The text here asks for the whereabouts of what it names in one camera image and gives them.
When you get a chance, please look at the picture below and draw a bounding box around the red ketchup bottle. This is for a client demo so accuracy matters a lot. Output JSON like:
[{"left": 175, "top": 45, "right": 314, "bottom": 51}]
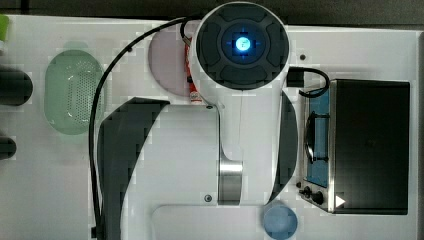
[{"left": 184, "top": 45, "right": 203, "bottom": 104}]

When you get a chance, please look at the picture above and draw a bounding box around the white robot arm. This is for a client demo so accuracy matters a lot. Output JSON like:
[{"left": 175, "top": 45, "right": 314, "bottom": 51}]
[{"left": 97, "top": 2, "right": 297, "bottom": 240}]

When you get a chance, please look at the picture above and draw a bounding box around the pale pink plate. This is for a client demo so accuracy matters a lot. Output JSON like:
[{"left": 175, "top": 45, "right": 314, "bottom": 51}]
[{"left": 148, "top": 25, "right": 189, "bottom": 97}]

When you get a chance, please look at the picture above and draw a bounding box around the blue cup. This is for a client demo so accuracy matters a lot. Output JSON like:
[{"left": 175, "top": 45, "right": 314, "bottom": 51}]
[{"left": 263, "top": 204, "right": 298, "bottom": 240}]

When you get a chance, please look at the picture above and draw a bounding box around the silver toaster oven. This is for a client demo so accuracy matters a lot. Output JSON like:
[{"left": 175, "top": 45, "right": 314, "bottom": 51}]
[{"left": 297, "top": 79, "right": 410, "bottom": 215}]

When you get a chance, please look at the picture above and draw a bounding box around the green perforated colander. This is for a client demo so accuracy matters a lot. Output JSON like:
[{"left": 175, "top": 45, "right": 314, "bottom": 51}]
[{"left": 44, "top": 50, "right": 103, "bottom": 135}]

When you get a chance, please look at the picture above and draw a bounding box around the black round pan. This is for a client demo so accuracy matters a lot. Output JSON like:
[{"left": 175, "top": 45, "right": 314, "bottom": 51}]
[{"left": 0, "top": 70, "right": 33, "bottom": 106}]

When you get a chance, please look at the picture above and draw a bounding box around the small black bowl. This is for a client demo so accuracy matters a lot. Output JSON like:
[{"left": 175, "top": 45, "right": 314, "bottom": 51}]
[{"left": 0, "top": 136, "right": 17, "bottom": 160}]

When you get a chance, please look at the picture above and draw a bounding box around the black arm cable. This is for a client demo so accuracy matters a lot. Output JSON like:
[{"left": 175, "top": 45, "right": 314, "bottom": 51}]
[{"left": 88, "top": 16, "right": 201, "bottom": 240}]

